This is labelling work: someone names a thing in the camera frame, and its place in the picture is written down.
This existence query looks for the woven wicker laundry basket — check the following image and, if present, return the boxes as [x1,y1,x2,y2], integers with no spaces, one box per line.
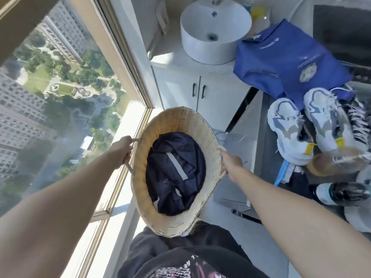
[125,106,228,238]

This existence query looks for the dark navy garment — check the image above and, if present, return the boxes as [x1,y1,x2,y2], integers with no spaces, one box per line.
[145,132,207,216]

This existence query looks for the white cabinet with black handles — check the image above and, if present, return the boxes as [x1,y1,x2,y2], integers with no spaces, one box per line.
[151,62,253,133]

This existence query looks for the grey washing machine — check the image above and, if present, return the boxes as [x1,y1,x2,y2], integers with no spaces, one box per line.
[213,87,290,220]

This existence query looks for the person's left hand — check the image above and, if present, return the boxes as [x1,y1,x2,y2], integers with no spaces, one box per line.
[108,136,134,170]

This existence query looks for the dark bottle with white label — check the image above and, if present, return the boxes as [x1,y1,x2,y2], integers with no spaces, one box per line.
[313,182,371,206]

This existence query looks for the yellow bottle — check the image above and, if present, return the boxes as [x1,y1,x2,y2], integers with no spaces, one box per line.
[250,6,268,36]

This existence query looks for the person's black printed clothing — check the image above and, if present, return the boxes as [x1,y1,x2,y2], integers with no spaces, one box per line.
[117,220,270,278]

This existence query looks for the blue fabric bag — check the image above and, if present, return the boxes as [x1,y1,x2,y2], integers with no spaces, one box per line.
[233,19,356,109]

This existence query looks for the person's right forearm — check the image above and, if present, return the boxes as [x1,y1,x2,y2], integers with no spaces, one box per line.
[229,168,371,278]

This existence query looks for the black canvas sneaker white laces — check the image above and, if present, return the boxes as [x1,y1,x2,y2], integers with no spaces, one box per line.
[342,84,371,148]

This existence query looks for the window frame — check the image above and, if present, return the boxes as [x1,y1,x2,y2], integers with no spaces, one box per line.
[0,0,163,278]

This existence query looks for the blue scrubbing brush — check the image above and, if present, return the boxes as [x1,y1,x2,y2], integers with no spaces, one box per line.
[274,159,302,187]

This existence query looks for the person's left forearm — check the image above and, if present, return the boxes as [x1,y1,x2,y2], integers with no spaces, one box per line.
[0,147,119,278]

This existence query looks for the white chunky sneaker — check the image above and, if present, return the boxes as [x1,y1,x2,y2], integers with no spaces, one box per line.
[303,87,355,154]
[267,98,317,166]

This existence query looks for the person's right hand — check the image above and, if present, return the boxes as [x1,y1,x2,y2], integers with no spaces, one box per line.
[220,151,244,175]

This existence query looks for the white round basin sink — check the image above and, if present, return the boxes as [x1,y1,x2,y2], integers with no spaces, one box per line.
[180,0,252,66]

